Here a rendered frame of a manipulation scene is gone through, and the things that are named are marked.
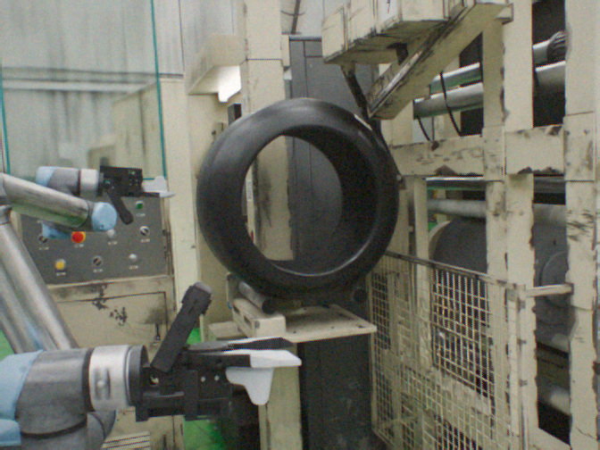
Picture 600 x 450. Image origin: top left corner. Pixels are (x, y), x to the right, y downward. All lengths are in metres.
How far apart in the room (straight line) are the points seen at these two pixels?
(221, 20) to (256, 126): 10.30
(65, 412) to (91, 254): 1.72
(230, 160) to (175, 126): 3.51
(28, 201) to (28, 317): 0.66
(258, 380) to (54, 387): 0.23
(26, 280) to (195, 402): 0.30
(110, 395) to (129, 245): 1.74
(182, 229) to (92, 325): 2.84
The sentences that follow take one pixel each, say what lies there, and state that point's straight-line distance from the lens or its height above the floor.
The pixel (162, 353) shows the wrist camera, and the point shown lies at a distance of 0.77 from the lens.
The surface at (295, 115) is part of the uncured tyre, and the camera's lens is 1.78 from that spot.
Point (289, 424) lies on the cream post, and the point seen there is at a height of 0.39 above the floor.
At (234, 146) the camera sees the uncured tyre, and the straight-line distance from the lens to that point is 1.74.
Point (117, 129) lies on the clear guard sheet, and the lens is 2.46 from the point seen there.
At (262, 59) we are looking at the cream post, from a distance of 2.17.
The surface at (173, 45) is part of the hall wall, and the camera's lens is 11.58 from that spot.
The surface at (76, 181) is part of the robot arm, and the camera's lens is 1.78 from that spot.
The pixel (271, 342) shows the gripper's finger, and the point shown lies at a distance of 0.84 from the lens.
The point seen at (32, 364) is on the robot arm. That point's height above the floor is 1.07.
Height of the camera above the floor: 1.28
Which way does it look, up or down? 5 degrees down
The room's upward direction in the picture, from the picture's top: 3 degrees counter-clockwise
